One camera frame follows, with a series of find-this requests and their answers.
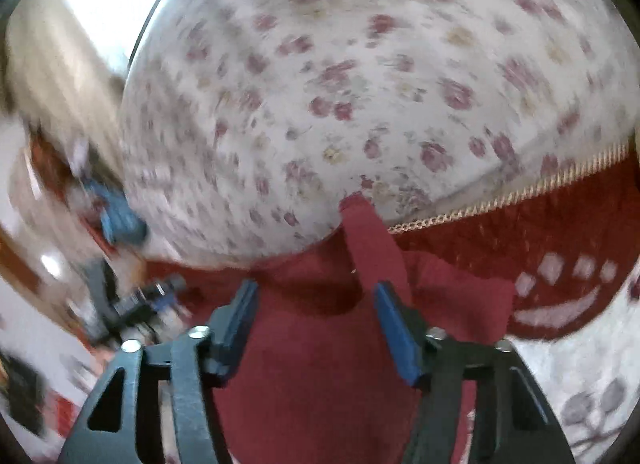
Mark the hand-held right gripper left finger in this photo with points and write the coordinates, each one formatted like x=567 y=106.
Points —
x=240 y=324

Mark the teal bag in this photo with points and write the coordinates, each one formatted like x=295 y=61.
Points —
x=117 y=219

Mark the maroon sweater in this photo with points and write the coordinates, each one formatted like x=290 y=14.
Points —
x=320 y=384

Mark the floral print quilt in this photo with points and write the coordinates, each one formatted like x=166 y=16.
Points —
x=350 y=93

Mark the floral fleece blanket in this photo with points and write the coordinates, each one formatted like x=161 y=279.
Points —
x=550 y=224

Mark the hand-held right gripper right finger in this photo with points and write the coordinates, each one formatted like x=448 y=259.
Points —
x=396 y=339

